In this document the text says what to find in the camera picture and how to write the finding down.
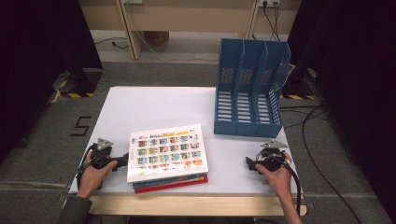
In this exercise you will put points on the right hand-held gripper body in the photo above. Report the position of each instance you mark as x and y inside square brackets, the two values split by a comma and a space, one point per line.
[271, 157]

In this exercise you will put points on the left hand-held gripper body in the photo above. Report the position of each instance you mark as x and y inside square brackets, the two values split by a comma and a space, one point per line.
[104, 155]

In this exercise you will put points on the blue plastic file rack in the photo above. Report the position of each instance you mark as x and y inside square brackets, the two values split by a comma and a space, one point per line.
[249, 127]

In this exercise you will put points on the white picture-grid book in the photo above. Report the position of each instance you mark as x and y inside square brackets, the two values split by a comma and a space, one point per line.
[168, 152]

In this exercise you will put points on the red book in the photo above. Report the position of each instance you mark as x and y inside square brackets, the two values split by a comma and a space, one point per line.
[174, 186]

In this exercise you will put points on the person's right hand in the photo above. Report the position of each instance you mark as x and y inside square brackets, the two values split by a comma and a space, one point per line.
[281, 180]

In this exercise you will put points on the person's left hand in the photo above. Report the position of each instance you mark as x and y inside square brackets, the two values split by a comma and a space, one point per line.
[91, 180]

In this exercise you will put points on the black striped stand base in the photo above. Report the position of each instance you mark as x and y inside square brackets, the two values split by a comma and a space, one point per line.
[84, 82]
[297, 96]

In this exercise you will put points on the black curtain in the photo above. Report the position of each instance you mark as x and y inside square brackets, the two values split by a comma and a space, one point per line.
[37, 62]
[358, 77]

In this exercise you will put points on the cardboard box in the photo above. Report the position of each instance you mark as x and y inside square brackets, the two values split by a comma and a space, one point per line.
[157, 37]

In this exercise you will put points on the white power strip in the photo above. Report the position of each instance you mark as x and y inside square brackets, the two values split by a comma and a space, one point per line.
[133, 1]

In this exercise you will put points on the beige wooden desk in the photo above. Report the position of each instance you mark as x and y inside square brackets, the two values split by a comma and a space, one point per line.
[186, 15]

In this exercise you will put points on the white wall socket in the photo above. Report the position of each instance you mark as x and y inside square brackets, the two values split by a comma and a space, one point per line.
[269, 2]

